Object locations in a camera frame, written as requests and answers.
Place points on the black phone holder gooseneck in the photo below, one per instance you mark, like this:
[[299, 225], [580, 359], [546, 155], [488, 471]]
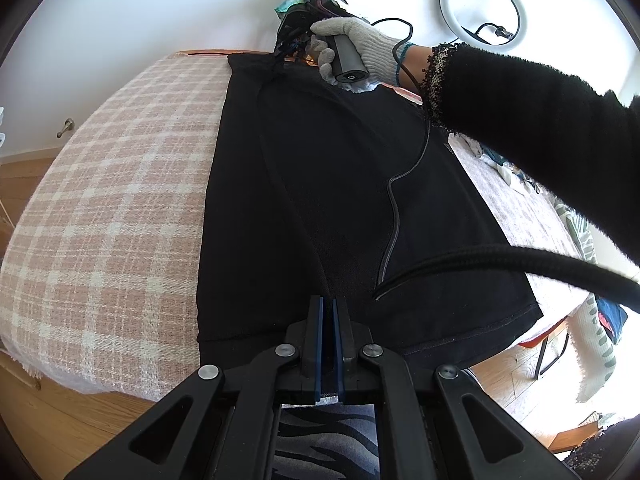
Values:
[[498, 30]]

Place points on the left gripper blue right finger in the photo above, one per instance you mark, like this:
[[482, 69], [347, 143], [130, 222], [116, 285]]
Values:
[[345, 348]]

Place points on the right hand white glove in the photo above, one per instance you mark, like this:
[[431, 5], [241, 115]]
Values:
[[353, 55]]

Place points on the black t-shirt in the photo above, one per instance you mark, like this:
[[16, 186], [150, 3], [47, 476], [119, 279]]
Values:
[[316, 191]]

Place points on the pink plaid table cloth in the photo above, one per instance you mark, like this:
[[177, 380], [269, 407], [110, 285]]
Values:
[[98, 284]]

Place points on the right forearm black sleeve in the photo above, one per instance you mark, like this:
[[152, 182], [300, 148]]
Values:
[[582, 146]]

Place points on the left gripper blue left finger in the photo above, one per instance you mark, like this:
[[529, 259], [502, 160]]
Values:
[[311, 350]]

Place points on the orange leaf pattern sheet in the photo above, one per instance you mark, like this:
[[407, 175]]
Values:
[[196, 52]]

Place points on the white ring light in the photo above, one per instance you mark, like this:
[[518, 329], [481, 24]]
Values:
[[462, 17]]

